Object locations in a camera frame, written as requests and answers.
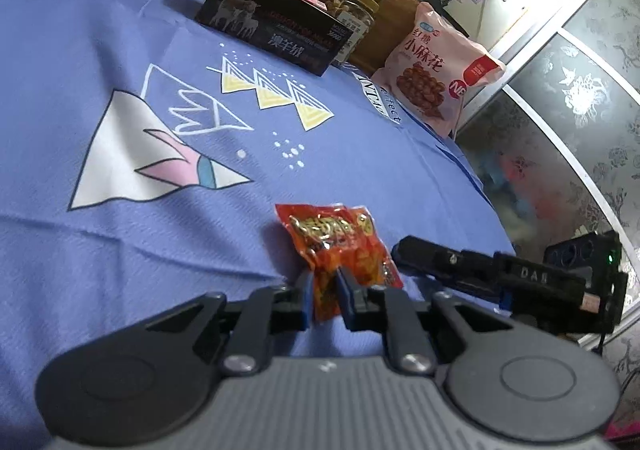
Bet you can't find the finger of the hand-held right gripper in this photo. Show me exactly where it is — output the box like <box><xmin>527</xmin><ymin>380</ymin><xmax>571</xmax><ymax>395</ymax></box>
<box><xmin>391</xmin><ymin>236</ymin><xmax>501</xmax><ymax>301</ymax></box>

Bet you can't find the red snack packet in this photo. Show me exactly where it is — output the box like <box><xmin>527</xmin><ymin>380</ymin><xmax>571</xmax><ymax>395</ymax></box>
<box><xmin>275</xmin><ymin>202</ymin><xmax>405</xmax><ymax>323</ymax></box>

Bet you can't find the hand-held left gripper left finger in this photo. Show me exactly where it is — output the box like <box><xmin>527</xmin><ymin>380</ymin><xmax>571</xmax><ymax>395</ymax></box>
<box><xmin>145</xmin><ymin>270</ymin><xmax>315</xmax><ymax>376</ymax></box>

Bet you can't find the clear nut jar gold lid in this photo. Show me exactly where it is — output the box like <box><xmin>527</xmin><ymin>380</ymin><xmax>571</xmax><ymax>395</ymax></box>
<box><xmin>324</xmin><ymin>0</ymin><xmax>380</xmax><ymax>65</ymax></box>

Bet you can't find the white cable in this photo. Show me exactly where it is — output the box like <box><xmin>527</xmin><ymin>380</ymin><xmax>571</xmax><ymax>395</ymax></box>
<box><xmin>465</xmin><ymin>0</ymin><xmax>496</xmax><ymax>50</ymax></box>

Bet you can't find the floral glass sliding door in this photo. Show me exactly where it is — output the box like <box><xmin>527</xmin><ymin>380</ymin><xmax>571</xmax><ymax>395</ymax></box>
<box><xmin>455</xmin><ymin>0</ymin><xmax>640</xmax><ymax>450</ymax></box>

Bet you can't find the black cardboard box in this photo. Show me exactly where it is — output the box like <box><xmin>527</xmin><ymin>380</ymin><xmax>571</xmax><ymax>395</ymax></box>
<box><xmin>194</xmin><ymin>0</ymin><xmax>355</xmax><ymax>78</ymax></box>

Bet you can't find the large pink snack bag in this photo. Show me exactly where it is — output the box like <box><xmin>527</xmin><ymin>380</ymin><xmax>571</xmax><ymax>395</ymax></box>
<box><xmin>371</xmin><ymin>1</ymin><xmax>507</xmax><ymax>139</ymax></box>

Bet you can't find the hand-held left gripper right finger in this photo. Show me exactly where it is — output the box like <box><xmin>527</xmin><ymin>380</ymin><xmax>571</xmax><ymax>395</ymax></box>
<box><xmin>336</xmin><ymin>267</ymin><xmax>513</xmax><ymax>376</ymax></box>

